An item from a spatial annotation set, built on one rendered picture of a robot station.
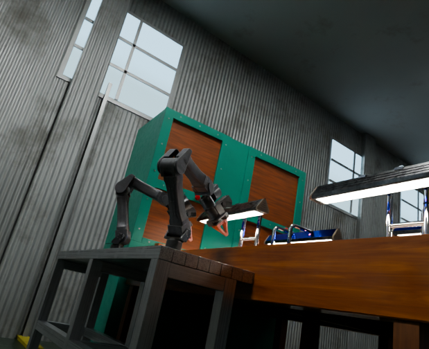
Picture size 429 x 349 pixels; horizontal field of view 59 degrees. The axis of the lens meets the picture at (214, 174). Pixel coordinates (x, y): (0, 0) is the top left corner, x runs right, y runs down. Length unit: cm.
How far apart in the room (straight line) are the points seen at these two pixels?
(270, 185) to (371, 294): 215
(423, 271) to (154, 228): 183
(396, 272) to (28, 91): 381
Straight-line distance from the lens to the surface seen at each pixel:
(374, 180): 148
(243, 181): 289
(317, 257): 114
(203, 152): 276
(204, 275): 121
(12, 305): 388
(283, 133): 591
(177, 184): 144
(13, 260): 385
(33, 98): 424
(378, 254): 101
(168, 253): 114
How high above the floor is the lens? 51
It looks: 20 degrees up
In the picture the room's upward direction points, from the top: 12 degrees clockwise
